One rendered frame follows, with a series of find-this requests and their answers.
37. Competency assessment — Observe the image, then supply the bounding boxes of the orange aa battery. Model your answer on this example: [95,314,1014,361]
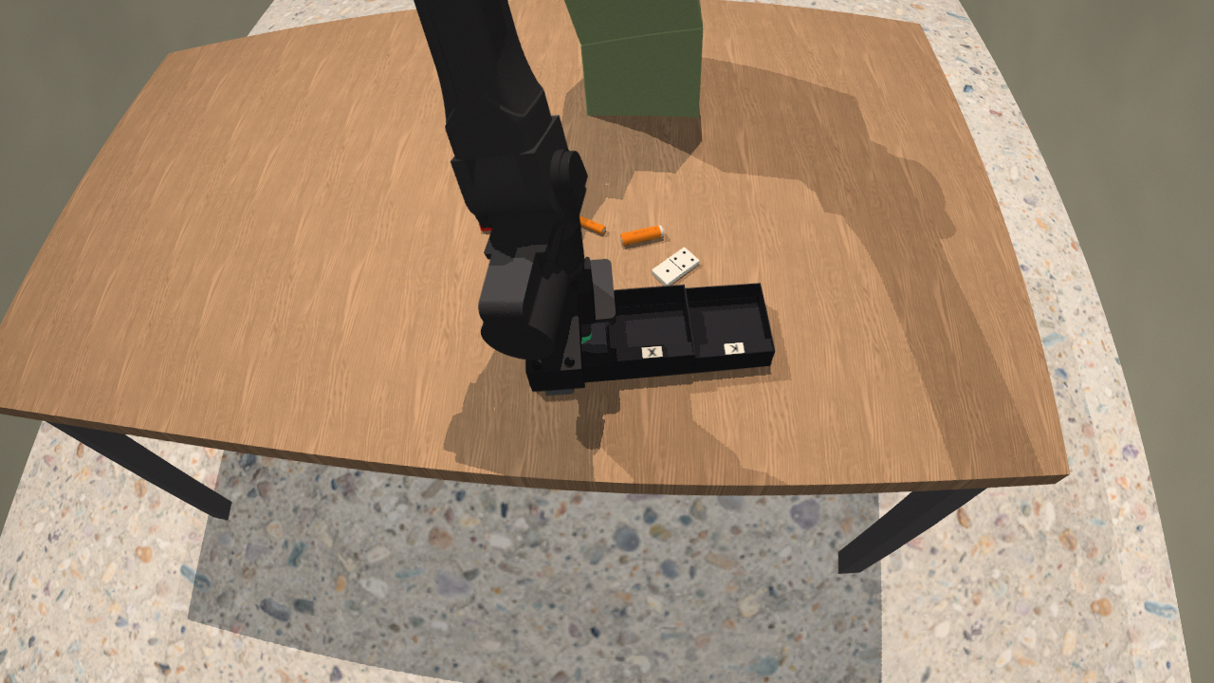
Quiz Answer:
[620,226,664,246]

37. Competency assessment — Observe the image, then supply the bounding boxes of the black rack of three bins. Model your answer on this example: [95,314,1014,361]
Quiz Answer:
[582,283,775,382]

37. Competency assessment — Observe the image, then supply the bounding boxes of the white domino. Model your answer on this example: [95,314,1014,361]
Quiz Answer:
[652,247,699,286]

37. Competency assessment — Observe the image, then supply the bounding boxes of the orange aaa battery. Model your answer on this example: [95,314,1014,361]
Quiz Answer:
[580,217,606,234]

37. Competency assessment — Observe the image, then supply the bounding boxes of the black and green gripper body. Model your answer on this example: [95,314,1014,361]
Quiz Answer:
[569,256,615,338]

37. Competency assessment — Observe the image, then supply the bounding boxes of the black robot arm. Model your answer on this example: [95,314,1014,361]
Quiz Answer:
[414,0,596,395]

